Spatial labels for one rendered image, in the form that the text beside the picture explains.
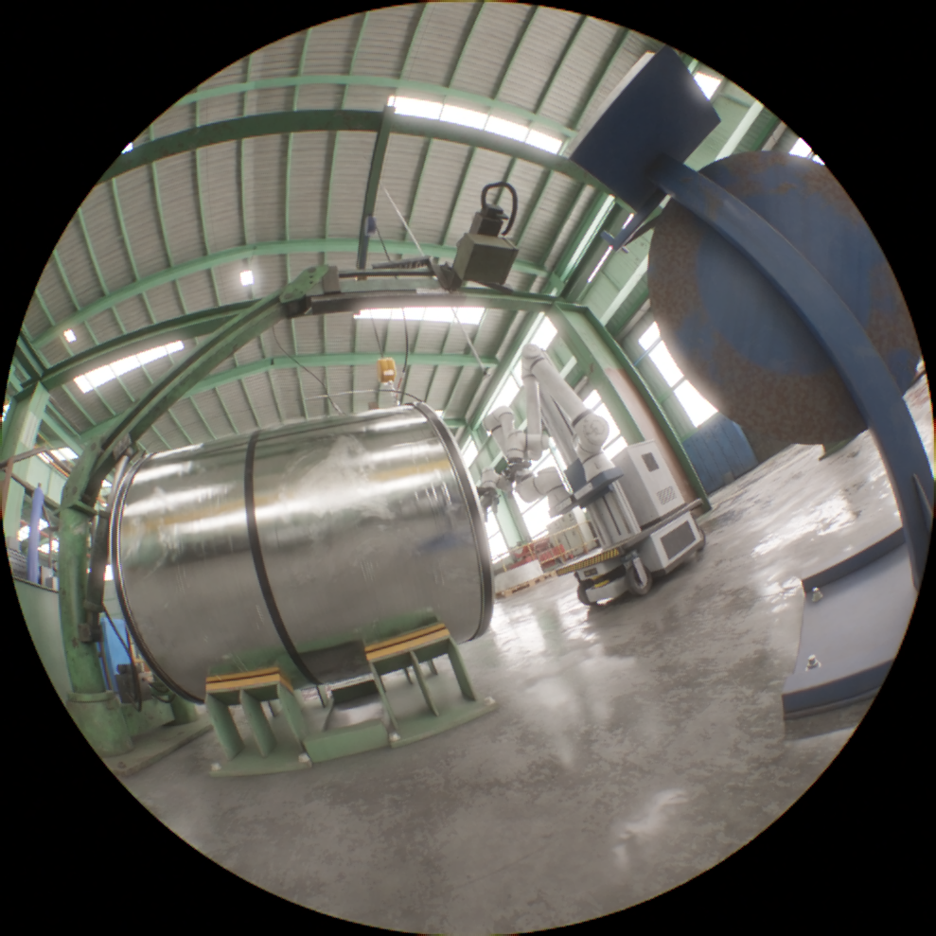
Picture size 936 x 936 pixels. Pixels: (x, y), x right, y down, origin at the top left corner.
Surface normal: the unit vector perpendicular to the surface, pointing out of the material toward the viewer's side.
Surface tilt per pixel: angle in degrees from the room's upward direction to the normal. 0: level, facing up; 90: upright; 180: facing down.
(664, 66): 180
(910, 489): 90
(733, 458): 90
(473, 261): 178
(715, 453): 90
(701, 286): 90
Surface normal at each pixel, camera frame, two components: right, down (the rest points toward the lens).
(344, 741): 0.30, -0.44
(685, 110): 0.34, 0.88
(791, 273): -0.83, 0.11
